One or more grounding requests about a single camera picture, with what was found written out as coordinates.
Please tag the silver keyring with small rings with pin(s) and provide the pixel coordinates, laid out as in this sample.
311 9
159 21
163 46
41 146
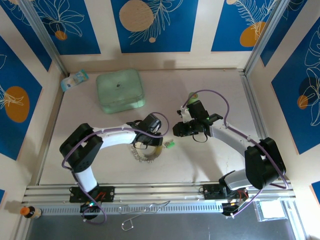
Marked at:
146 160

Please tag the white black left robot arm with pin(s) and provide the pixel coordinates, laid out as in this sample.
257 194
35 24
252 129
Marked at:
117 135

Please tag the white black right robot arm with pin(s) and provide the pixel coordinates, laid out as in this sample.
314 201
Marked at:
225 135

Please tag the green cylindrical bottle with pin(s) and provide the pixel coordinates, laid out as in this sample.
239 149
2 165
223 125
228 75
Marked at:
192 100

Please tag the mint green zipper case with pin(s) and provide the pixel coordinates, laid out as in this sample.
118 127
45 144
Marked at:
117 90

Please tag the blue wet wipes packet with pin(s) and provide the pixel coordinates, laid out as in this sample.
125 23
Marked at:
73 81

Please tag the clear plastic bag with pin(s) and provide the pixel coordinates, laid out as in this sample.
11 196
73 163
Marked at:
271 211

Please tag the small bottle with orange cap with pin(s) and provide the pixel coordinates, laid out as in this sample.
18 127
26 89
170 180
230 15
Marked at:
31 212

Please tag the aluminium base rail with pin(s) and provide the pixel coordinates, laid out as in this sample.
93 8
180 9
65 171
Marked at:
155 192

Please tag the aluminium side rail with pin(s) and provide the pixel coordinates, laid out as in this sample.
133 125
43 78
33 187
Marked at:
51 125
254 105

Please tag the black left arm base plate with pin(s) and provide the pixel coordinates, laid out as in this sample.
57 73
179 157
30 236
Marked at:
107 193

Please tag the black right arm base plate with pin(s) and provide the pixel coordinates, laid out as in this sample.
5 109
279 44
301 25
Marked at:
210 192

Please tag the aluminium frame post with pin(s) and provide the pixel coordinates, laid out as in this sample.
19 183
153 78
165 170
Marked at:
265 37
45 37

